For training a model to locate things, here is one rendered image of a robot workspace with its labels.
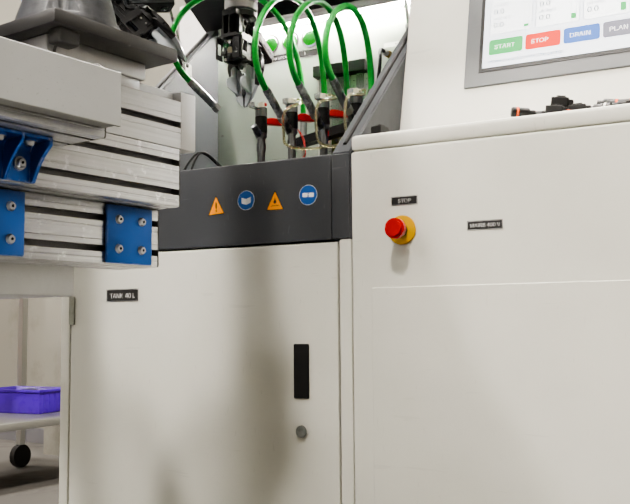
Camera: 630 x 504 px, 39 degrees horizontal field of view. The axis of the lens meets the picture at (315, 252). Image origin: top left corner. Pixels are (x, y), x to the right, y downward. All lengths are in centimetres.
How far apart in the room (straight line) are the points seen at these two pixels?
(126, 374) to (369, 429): 56
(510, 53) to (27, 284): 104
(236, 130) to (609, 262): 126
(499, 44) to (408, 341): 65
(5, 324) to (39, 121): 451
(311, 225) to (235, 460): 47
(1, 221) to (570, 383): 89
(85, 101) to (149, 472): 96
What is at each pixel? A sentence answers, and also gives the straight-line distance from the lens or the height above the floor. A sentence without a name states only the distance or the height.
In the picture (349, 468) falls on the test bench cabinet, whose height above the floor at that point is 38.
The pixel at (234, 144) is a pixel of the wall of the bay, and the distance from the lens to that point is 244.
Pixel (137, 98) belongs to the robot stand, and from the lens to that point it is 134.
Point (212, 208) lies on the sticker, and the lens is 178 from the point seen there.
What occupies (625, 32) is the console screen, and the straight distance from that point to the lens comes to 182.
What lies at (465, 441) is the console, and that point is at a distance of 155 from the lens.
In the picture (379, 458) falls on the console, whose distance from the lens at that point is 161.
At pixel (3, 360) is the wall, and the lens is 559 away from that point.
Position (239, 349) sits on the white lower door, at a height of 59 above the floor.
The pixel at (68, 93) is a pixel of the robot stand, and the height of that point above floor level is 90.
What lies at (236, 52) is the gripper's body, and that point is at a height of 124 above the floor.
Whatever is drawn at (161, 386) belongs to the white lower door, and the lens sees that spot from 184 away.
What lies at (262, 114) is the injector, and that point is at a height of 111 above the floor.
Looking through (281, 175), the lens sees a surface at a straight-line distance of 171.
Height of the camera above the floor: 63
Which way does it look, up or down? 5 degrees up
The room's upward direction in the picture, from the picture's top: straight up
